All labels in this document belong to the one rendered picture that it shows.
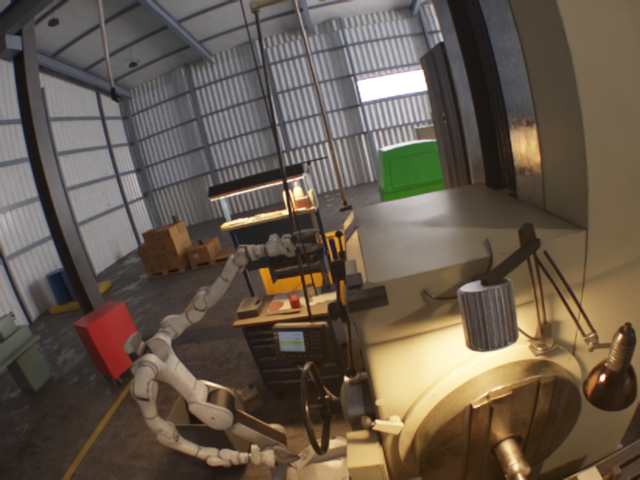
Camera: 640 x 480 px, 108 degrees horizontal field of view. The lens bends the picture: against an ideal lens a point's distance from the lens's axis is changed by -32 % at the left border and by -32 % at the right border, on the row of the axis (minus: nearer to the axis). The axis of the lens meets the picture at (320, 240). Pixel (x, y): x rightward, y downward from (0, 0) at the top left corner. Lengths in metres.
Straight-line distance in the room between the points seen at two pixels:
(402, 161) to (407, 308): 4.12
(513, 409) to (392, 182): 4.15
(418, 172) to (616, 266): 4.05
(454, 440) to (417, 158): 4.26
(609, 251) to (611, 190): 0.17
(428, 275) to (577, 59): 0.65
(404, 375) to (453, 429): 0.21
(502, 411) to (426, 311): 0.37
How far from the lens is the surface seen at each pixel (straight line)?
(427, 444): 1.02
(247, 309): 2.95
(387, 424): 1.01
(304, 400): 1.17
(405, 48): 14.73
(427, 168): 4.93
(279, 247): 1.49
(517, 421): 1.06
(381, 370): 0.91
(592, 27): 1.01
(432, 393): 0.98
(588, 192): 0.95
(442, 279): 0.81
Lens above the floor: 2.24
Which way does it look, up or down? 17 degrees down
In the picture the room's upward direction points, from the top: 14 degrees counter-clockwise
